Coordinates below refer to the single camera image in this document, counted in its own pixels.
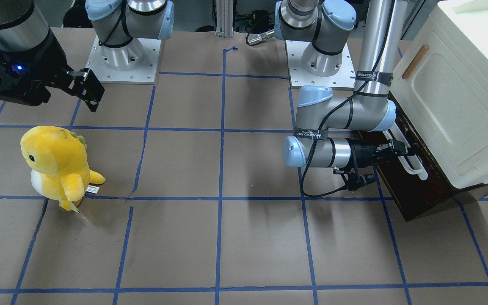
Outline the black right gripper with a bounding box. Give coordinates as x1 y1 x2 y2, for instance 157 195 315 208
0 29 105 113

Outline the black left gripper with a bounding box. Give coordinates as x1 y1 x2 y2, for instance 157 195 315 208
349 138 414 169

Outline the dark wooden drawer white handle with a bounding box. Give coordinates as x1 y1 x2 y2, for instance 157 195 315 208
356 100 488 222

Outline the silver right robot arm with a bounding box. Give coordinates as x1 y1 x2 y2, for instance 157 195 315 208
0 0 174 112

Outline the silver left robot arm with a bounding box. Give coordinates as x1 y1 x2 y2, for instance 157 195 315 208
274 0 414 170

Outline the cream plastic storage cabinet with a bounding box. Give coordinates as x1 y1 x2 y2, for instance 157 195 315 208
391 0 488 189

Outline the yellow plush dinosaur toy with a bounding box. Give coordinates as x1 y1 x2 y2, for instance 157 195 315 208
20 126 106 215

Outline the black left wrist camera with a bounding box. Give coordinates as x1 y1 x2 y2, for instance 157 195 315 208
333 168 377 192

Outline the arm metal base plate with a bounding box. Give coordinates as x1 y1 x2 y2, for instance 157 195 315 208
86 36 164 85
285 40 356 90

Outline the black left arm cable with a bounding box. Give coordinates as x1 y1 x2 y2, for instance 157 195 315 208
300 0 397 198

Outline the aluminium frame post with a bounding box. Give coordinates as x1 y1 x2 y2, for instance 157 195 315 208
215 0 234 40

